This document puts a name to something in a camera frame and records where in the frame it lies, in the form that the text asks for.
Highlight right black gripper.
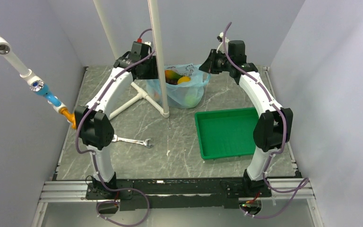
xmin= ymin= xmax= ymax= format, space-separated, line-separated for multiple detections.
xmin=199 ymin=49 xmax=233 ymax=75

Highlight light blue plastic bag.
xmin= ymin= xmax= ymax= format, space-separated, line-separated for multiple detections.
xmin=145 ymin=64 xmax=211 ymax=109

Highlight dark fake grapes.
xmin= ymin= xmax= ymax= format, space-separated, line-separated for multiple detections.
xmin=165 ymin=78 xmax=178 ymax=85

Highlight green fake apple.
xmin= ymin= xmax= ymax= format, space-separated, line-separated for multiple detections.
xmin=184 ymin=95 xmax=200 ymax=108

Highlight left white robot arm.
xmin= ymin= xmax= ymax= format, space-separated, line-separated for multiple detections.
xmin=74 ymin=41 xmax=158 ymax=199

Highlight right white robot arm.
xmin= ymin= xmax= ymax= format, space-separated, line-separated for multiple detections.
xmin=199 ymin=40 xmax=293 ymax=196

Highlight fake mango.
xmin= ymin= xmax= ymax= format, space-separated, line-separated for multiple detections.
xmin=164 ymin=70 xmax=183 ymax=79

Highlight white PVC pipe stand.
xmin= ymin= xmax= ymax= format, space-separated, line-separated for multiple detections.
xmin=94 ymin=0 xmax=170 ymax=119

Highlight green plastic tray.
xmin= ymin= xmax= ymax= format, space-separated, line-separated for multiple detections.
xmin=194 ymin=107 xmax=259 ymax=160

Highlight silver combination wrench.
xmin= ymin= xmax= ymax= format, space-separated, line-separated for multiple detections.
xmin=111 ymin=135 xmax=154 ymax=148

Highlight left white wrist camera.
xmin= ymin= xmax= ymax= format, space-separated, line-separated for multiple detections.
xmin=137 ymin=38 xmax=152 ymax=52

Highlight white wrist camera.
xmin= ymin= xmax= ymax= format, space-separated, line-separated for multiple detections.
xmin=216 ymin=32 xmax=229 ymax=53
xmin=137 ymin=38 xmax=152 ymax=52

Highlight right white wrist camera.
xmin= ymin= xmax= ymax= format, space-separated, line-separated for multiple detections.
xmin=216 ymin=32 xmax=229 ymax=53

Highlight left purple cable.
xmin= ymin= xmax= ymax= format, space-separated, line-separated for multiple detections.
xmin=75 ymin=28 xmax=153 ymax=227

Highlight purple cable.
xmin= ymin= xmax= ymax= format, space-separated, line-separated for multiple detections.
xmin=221 ymin=22 xmax=310 ymax=219
xmin=75 ymin=28 xmax=153 ymax=227

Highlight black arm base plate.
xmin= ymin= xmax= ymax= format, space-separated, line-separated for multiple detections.
xmin=86 ymin=177 xmax=272 ymax=211

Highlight aluminium rail frame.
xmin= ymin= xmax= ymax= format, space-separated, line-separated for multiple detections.
xmin=32 ymin=177 xmax=324 ymax=227

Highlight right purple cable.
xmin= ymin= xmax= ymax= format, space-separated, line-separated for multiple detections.
xmin=221 ymin=22 xmax=310 ymax=219

